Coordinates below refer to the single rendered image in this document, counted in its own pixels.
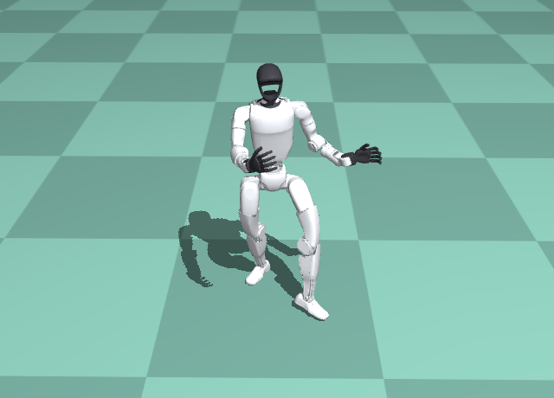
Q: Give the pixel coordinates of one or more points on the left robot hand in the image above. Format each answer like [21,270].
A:
[363,155]

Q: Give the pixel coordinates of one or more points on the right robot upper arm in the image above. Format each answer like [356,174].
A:
[238,128]

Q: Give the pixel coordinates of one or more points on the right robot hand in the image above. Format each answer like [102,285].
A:
[255,164]

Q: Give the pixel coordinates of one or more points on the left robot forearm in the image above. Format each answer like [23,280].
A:
[334,155]

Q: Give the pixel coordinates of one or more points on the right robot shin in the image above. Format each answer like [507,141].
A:
[257,249]

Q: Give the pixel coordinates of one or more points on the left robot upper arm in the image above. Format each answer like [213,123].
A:
[302,112]

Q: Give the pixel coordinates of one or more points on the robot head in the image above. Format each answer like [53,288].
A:
[269,74]

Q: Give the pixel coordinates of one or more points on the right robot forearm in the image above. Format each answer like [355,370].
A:
[238,157]

